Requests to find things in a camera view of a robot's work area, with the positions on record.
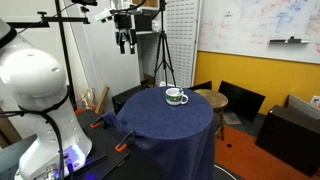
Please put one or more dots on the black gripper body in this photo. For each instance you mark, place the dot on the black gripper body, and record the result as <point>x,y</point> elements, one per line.
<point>123,23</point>

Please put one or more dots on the grey board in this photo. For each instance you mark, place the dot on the grey board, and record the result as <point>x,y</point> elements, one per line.
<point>305,106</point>

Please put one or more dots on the large black monitor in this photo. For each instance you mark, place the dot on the large black monitor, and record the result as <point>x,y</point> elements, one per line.
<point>241,100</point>

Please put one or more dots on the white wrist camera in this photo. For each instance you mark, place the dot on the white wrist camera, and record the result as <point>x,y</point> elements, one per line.
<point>105,15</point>

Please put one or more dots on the small black monitor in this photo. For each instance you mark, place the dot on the small black monitor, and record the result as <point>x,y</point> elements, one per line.
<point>201,86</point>

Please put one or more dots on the grey whiteboard tray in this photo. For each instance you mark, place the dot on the grey whiteboard tray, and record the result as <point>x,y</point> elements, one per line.
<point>280,41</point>

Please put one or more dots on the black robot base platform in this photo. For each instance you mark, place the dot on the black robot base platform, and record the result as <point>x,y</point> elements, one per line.
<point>133,166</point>

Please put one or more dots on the blue tablecloth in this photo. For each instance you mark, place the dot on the blue tablecloth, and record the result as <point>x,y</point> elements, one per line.
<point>166,133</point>

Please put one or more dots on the orange black clamp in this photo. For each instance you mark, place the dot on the orange black clamp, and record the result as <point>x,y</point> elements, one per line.
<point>122,144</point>
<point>95,124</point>

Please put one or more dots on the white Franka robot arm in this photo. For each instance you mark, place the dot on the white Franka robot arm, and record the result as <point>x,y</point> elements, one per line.
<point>36,76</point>

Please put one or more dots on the wooden plank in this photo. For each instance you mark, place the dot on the wooden plank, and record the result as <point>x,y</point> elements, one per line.
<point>101,100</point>

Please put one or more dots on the black box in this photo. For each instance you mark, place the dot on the black box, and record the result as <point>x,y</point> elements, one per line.
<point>125,98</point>

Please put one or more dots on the black whiteboard eraser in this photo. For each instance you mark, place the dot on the black whiteboard eraser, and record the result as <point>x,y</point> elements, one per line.
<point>295,38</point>

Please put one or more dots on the round wooden stool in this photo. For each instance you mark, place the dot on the round wooden stool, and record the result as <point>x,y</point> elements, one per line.
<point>211,96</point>

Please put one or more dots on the black camera stand pole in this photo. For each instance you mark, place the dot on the black camera stand pole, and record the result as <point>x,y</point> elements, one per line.
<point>65,60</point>

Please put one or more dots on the black cabinet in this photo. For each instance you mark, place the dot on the black cabinet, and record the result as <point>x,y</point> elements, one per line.
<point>290,140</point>

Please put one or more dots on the green white marker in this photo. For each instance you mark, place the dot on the green white marker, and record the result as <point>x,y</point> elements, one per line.
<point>180,90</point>

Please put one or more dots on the black tripod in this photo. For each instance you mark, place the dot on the black tripod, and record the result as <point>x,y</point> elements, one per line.
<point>163,50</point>

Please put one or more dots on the whiteboard with drawings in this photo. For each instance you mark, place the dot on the whiteboard with drawings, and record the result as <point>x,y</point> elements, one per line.
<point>256,23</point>

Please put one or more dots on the white green christmas mug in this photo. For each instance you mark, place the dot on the white green christmas mug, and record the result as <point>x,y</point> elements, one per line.
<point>173,98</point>

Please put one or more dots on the grey flat floor plate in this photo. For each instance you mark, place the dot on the grey flat floor plate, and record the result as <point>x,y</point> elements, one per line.
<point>232,118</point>

